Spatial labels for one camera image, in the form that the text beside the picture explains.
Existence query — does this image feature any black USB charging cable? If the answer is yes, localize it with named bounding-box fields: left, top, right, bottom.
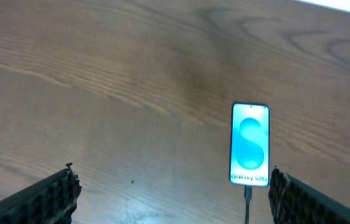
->
left=244, top=184, right=253, bottom=224

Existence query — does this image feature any blue Galaxy smartphone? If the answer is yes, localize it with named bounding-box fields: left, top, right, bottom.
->
left=229, top=102, right=270, bottom=187

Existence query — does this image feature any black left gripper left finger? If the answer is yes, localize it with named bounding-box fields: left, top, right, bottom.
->
left=0, top=162, right=81, bottom=224

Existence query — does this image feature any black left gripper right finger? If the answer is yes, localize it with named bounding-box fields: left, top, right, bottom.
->
left=269, top=167, right=350, bottom=224

